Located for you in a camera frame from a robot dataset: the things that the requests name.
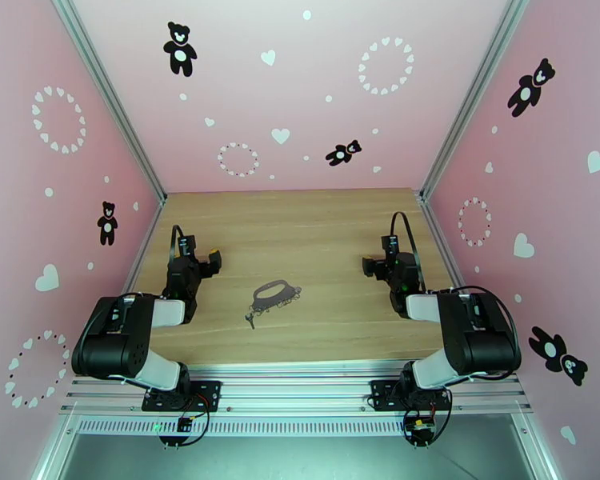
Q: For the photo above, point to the right black wrist camera box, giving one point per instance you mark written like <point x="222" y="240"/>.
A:
<point x="391" y="245"/>

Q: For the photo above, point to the power connector with yellow plug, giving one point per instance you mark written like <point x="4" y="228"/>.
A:
<point x="420" y="426"/>

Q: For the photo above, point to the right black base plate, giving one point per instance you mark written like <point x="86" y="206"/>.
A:
<point x="380" y="391"/>

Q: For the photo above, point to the perforated metal strip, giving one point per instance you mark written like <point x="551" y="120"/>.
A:
<point x="280" y="427"/>

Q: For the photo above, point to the black power connector board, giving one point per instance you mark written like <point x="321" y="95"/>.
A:
<point x="183" y="423"/>

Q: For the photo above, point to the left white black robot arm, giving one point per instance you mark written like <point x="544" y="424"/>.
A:
<point x="110" y="353"/>

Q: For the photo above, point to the left black wrist camera box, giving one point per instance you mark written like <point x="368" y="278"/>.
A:
<point x="187" y="246"/>

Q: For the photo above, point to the grey metal sheet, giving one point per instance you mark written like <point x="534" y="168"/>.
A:
<point x="300" y="458"/>

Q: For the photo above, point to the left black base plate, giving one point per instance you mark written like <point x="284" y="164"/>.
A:
<point x="211" y="391"/>

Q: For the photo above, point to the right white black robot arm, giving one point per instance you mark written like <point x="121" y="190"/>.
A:
<point x="480" y="343"/>

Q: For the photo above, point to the aluminium front rail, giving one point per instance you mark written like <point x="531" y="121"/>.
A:
<point x="300" y="388"/>

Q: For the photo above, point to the aluminium corner post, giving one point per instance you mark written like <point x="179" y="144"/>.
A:
<point x="475" y="93"/>
<point x="109" y="93"/>

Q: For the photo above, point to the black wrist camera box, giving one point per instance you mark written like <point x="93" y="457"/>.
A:
<point x="391" y="245"/>
<point x="187" y="246"/>

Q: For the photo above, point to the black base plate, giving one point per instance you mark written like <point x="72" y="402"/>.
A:
<point x="211" y="391"/>
<point x="380" y="391"/>

